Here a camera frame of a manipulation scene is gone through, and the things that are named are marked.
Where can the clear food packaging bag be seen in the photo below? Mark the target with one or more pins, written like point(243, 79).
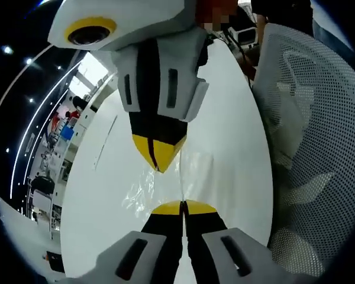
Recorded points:
point(142, 189)

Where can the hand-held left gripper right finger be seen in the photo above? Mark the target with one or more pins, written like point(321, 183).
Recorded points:
point(207, 236)

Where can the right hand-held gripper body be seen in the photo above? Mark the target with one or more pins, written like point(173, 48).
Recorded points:
point(142, 17)

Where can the black box with orange part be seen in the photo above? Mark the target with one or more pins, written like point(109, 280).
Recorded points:
point(55, 257)

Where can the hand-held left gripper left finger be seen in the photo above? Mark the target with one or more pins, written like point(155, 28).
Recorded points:
point(154, 236)

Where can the blue storage box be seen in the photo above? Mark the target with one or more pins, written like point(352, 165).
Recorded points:
point(67, 132)

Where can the long white counter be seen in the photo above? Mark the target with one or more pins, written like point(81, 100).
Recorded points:
point(84, 128)

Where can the white cabinet box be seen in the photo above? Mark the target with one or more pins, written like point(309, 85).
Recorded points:
point(42, 201)

